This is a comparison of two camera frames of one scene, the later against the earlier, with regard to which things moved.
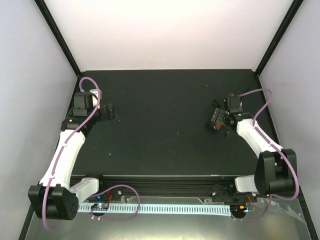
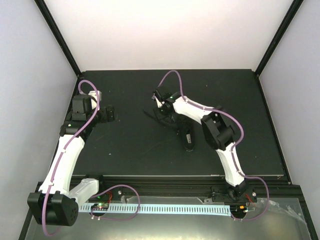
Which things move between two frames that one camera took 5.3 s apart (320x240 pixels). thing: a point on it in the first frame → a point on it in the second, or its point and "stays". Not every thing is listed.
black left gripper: x=104 y=115 stays
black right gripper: x=219 y=118 → x=171 y=113
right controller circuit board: x=238 y=210 stays
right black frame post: x=282 y=30 stays
